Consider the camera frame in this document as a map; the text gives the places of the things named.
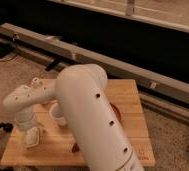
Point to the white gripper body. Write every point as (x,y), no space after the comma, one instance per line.
(26,123)

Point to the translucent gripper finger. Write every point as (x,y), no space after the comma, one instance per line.
(21,138)
(40,130)

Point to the white sponge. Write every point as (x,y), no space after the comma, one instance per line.
(31,138)

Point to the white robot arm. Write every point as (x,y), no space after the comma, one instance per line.
(80,92)

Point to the wooden table board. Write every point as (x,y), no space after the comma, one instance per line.
(56,142)

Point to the orange bowl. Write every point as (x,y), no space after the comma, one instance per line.
(116,111)

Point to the black handle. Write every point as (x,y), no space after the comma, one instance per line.
(7,127)

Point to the long metal rail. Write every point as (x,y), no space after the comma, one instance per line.
(147,79)

